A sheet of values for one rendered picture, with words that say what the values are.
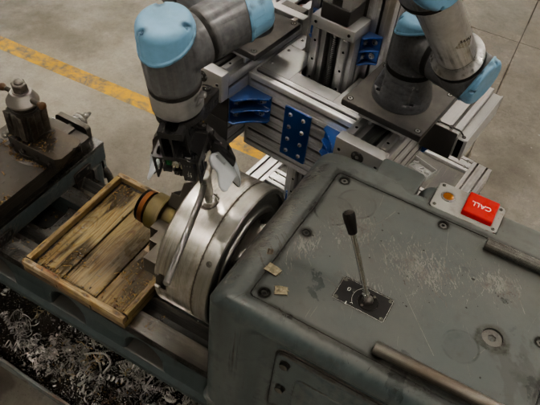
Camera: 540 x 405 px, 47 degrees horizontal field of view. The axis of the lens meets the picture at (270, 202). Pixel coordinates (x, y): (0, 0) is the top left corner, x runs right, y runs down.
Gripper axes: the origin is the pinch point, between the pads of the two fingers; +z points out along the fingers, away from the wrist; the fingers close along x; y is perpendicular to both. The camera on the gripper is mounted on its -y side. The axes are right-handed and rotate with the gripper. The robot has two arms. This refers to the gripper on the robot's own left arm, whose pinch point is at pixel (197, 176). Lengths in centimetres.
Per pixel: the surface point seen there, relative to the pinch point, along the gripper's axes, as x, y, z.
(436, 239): 43.1, -3.3, 13.1
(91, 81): -120, -161, 159
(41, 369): -46, 17, 75
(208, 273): 2.7, 9.4, 17.3
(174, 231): -5.2, 3.2, 14.7
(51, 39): -157, -192, 162
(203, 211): -0.4, -0.9, 12.7
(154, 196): -14.7, -9.7, 24.1
